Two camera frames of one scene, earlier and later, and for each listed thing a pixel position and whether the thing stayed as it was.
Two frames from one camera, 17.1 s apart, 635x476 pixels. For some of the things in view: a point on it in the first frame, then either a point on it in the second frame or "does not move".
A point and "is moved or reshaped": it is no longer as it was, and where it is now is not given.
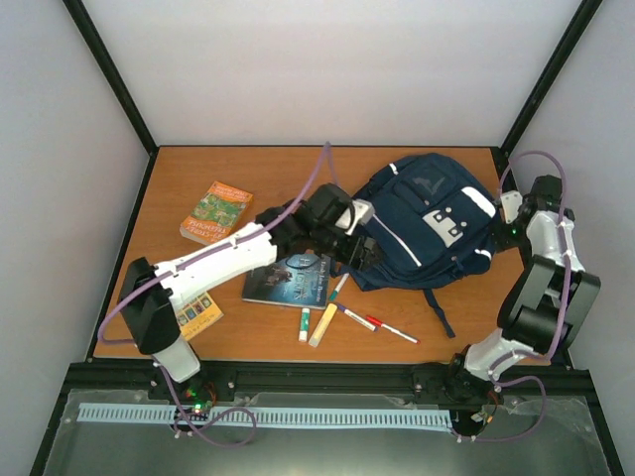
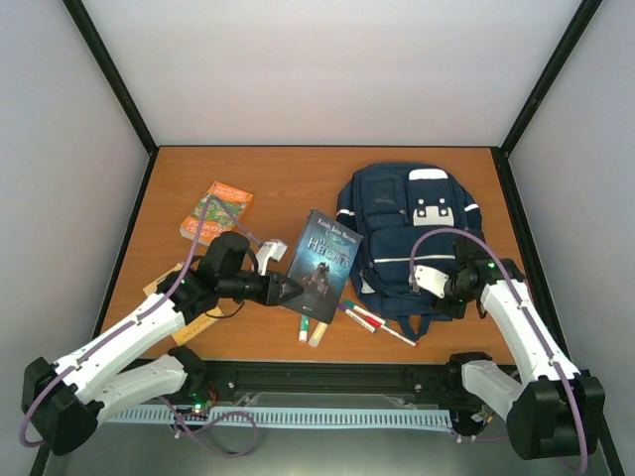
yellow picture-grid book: [200, 312] does not move
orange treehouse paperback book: [218, 213] does not move
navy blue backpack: [436, 215] is moved or reshaped
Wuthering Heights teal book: [300, 280] is moved or reshaped
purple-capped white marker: [357, 318] does not move
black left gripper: [360, 261] → [273, 295]
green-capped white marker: [334, 294] → [350, 303]
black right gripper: [501, 240] → [455, 310]
